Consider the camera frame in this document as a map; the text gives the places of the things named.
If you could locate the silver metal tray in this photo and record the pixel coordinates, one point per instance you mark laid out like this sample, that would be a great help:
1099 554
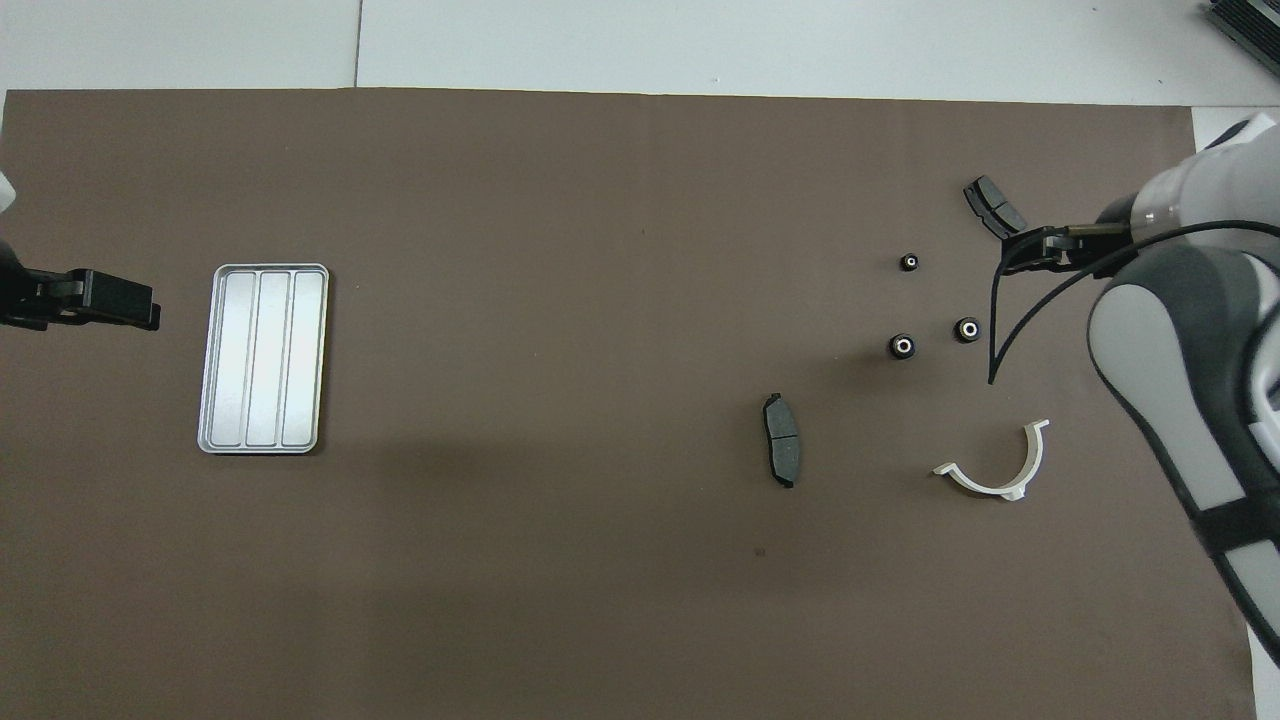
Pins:
262 360

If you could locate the white semicircular bracket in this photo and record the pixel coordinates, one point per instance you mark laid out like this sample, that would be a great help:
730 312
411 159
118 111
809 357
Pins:
985 487

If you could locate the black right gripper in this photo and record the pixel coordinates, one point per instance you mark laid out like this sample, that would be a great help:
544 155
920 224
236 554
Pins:
1085 242

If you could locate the brown table mat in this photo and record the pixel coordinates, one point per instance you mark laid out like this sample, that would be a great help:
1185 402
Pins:
600 300

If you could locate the short dark brake pad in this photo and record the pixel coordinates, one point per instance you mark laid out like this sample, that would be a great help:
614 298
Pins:
995 205

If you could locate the black ribbed equipment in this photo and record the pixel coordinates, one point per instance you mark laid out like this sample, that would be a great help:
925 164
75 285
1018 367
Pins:
1250 25

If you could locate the long dark brake pad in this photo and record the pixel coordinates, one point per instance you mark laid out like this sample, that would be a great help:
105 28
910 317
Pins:
782 440

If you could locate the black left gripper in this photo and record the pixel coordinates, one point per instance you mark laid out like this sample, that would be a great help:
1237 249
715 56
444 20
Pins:
40 295

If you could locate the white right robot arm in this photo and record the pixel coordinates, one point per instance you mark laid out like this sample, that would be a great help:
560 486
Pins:
1180 330

